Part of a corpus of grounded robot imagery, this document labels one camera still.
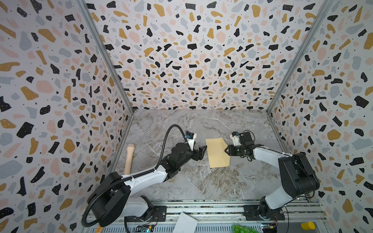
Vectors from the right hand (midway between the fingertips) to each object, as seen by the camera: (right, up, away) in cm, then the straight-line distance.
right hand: (225, 147), depth 94 cm
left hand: (-16, +5, -15) cm, 22 cm away
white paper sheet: (-24, -32, -26) cm, 48 cm away
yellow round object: (+32, -32, -27) cm, 53 cm away
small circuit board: (-44, -35, -24) cm, 61 cm away
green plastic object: (+1, -33, -28) cm, 43 cm away
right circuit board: (+17, -36, -22) cm, 46 cm away
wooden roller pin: (-61, -7, -4) cm, 61 cm away
